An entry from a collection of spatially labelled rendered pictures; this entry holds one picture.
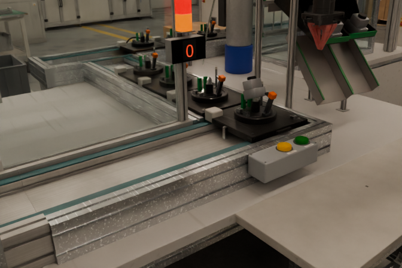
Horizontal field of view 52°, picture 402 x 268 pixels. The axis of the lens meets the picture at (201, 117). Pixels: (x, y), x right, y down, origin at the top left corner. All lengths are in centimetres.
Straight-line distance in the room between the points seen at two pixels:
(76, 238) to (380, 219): 71
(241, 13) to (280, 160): 124
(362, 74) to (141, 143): 87
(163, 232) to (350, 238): 43
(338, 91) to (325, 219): 58
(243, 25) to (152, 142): 114
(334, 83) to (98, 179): 87
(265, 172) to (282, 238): 19
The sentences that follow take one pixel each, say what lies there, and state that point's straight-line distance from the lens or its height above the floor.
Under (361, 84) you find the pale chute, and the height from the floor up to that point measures 101.
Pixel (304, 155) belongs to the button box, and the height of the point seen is 94.
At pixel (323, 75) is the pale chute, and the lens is 152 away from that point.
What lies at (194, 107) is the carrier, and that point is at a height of 97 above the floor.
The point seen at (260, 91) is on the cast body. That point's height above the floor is 106.
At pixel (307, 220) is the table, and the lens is 106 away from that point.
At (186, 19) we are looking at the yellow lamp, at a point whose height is 130.
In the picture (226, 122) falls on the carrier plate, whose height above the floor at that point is 97.
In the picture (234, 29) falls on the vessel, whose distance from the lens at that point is 223.
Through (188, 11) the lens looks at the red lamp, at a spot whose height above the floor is 132.
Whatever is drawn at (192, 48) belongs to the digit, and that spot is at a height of 121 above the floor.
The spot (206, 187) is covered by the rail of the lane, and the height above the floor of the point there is 91.
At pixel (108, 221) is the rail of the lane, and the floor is 92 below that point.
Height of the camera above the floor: 146
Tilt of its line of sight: 21 degrees down
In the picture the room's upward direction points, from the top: 2 degrees counter-clockwise
